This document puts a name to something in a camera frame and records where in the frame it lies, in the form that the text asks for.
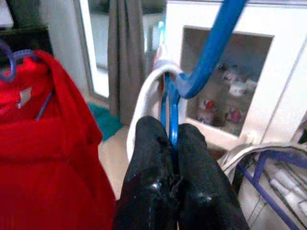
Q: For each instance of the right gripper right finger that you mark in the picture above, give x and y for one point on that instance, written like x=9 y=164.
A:
x=204 y=182

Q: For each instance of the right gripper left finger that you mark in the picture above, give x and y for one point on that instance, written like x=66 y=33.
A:
x=148 y=167

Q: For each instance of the white t-shirt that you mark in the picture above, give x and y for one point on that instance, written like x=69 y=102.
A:
x=144 y=100

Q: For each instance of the blue plastic hanger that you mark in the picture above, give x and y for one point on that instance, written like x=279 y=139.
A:
x=216 y=43

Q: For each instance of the purple plastic hanger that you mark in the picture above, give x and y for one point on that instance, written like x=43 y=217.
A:
x=12 y=67
x=263 y=194
x=287 y=157

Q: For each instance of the teal rug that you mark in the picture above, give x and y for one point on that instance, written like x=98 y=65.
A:
x=105 y=122

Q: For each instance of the printed ceramic mug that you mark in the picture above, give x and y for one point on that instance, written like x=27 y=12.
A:
x=230 y=77
x=235 y=114
x=207 y=105
x=239 y=88

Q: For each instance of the grey t-shirt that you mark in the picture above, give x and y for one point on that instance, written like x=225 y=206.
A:
x=275 y=146

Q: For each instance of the red t-shirt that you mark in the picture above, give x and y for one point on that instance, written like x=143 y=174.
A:
x=48 y=155

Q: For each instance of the grey curtain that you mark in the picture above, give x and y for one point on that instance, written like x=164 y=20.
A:
x=124 y=60

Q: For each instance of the white display cabinet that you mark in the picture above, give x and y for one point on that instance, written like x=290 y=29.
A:
x=275 y=83

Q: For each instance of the teal translucent plastic container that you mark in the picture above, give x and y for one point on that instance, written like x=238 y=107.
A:
x=161 y=28

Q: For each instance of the black box-shaped furniture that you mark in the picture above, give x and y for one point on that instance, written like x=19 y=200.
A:
x=28 y=40

